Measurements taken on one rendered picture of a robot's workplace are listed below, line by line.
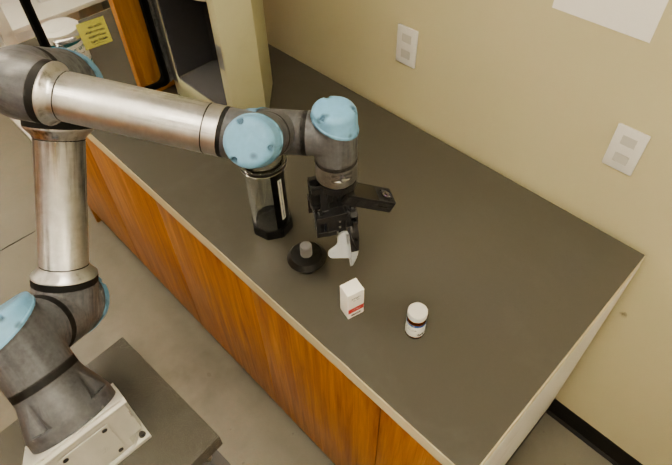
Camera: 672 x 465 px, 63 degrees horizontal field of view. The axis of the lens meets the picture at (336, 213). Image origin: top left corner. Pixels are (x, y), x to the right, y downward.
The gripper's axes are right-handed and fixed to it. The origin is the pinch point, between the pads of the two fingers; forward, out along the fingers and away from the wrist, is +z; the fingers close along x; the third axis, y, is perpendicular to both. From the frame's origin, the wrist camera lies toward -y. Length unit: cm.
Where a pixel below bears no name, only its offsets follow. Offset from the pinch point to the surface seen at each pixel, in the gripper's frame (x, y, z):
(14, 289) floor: -104, 123, 109
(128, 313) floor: -77, 75, 109
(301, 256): -9.1, 8.7, 11.6
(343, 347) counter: 14.0, 5.4, 15.4
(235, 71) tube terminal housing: -62, 13, -6
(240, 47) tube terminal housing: -63, 11, -12
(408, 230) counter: -12.3, -19.1, 15.3
